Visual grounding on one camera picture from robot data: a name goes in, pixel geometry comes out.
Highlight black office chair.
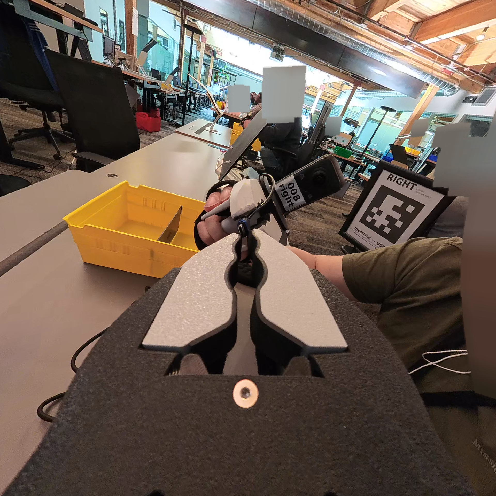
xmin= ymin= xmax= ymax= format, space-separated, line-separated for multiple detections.
xmin=0 ymin=6 xmax=76 ymax=160
xmin=46 ymin=50 xmax=141 ymax=174

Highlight small red bin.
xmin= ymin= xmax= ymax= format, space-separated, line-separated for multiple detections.
xmin=135 ymin=110 xmax=162 ymax=133

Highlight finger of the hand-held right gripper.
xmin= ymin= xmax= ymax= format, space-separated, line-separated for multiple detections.
xmin=254 ymin=215 xmax=290 ymax=249
xmin=220 ymin=179 xmax=265 ymax=235

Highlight black hub cable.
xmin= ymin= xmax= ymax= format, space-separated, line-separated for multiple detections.
xmin=37 ymin=327 xmax=112 ymax=424

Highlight white cord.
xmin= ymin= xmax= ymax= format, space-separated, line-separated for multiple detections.
xmin=408 ymin=348 xmax=470 ymax=375

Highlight black cable with blue-ringed plugs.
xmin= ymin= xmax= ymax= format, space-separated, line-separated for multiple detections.
xmin=236 ymin=174 xmax=274 ymax=236

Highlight framed marker sign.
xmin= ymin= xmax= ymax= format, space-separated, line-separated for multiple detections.
xmin=338 ymin=160 xmax=457 ymax=253

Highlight yellow plastic bin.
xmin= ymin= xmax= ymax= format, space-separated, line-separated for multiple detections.
xmin=63 ymin=180 xmax=207 ymax=279

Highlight black bin divider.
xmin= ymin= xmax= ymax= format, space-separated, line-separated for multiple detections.
xmin=157 ymin=205 xmax=183 ymax=245

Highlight black board on white stand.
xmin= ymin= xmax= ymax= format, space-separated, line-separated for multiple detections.
xmin=218 ymin=115 xmax=269 ymax=183

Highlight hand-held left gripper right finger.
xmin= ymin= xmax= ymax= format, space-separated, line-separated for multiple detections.
xmin=248 ymin=229 xmax=349 ymax=376

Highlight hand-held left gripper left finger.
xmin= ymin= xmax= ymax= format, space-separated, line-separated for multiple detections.
xmin=141 ymin=232 xmax=243 ymax=376

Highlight person's right hand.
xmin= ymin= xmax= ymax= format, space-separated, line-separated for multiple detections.
xmin=196 ymin=185 xmax=243 ymax=249

